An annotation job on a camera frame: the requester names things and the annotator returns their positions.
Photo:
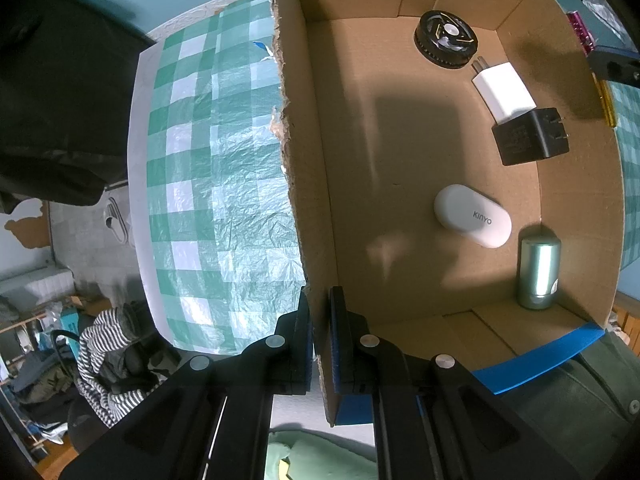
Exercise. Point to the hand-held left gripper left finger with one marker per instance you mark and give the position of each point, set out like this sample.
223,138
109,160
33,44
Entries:
303,345

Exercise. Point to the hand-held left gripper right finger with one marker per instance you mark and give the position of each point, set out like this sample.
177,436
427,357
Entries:
336,345

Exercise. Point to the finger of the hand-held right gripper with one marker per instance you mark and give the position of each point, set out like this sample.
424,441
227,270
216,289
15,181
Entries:
617,67

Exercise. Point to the black power adapter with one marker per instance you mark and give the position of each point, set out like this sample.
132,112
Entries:
527,137

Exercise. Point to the white wall charger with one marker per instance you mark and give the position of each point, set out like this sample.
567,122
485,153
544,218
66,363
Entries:
502,91

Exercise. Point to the brown cardboard box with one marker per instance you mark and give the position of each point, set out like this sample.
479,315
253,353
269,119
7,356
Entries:
400,170

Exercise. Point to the white earbud case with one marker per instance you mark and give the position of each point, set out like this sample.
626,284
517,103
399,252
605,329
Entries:
472,216

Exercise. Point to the green metallic cylinder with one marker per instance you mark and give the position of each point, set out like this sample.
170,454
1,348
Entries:
537,272

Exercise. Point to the yellow stick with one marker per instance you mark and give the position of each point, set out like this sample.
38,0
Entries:
607,105

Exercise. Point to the pink ridged item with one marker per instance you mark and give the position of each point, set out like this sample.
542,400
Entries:
581,32

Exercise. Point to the light green cloth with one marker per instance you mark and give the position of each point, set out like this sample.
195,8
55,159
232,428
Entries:
325,460

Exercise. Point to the green checkered tablecloth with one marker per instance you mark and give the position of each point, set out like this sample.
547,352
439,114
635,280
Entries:
220,170

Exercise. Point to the striped cloth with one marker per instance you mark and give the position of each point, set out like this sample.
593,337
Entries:
97,345

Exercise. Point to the white slipper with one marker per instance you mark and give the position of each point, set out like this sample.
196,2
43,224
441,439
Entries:
117,220

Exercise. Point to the black chair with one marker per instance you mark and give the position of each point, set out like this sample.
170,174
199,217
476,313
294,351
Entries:
85,425

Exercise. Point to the dark green garment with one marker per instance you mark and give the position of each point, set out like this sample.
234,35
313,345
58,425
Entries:
565,410

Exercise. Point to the white storage box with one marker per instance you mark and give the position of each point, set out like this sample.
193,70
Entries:
35,285

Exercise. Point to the blue tape scrap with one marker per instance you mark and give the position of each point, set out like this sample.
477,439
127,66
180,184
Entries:
265,51

